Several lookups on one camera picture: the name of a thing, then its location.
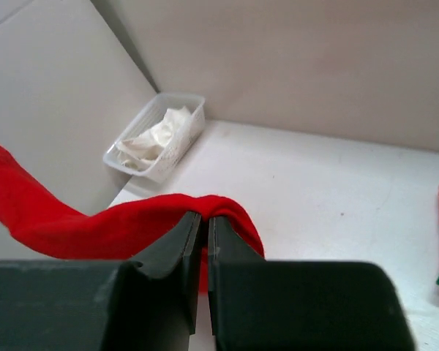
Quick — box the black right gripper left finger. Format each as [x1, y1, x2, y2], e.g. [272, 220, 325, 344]
[0, 212, 202, 350]

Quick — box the white plastic basket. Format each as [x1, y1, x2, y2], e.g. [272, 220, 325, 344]
[103, 93, 206, 183]

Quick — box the red t shirt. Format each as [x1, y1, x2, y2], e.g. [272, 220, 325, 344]
[0, 133, 267, 294]

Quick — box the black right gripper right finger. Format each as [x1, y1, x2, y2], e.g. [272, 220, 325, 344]
[208, 216, 416, 350]

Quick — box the white crumpled t shirt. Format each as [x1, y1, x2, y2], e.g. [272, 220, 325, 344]
[116, 106, 192, 171]

